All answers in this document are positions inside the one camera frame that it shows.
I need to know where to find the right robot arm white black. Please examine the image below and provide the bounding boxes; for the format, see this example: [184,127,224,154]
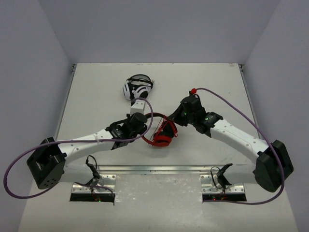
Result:
[168,94,294,192]

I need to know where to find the aluminium rail table edge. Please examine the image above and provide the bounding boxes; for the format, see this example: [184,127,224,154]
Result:
[67,164,232,174]

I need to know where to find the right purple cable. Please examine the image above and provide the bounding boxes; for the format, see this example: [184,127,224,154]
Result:
[196,87,285,205]

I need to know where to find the left black base cable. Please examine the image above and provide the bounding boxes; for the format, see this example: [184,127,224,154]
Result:
[84,156,100,179]

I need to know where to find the black base cable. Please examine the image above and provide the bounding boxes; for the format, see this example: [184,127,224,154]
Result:
[84,156,100,179]
[209,165,230,194]

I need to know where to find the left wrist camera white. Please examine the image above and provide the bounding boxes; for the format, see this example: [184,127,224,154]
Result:
[130,100,145,115]

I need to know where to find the metal mounting plate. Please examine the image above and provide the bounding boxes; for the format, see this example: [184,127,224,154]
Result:
[200,174,245,194]
[71,174,117,194]

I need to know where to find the white black headphones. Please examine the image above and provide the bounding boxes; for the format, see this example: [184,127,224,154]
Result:
[123,74,154,101]

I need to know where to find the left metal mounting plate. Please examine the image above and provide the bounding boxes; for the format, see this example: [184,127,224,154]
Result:
[71,174,117,194]

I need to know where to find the purple cable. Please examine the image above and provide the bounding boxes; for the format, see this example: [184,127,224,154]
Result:
[3,97,153,199]
[196,87,285,205]

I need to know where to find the red black headphones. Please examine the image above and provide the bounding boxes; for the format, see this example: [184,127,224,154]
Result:
[142,113,178,147]

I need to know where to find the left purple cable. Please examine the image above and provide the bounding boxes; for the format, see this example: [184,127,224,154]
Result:
[3,97,153,199]

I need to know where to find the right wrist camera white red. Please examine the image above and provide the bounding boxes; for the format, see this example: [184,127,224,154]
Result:
[189,88,198,97]

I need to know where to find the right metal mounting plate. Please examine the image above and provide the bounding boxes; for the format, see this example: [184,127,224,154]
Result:
[200,174,245,194]

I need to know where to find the right black base cable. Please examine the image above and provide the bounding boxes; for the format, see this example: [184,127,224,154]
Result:
[209,165,230,194]

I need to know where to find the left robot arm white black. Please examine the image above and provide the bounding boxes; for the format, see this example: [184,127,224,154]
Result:
[27,113,147,189]

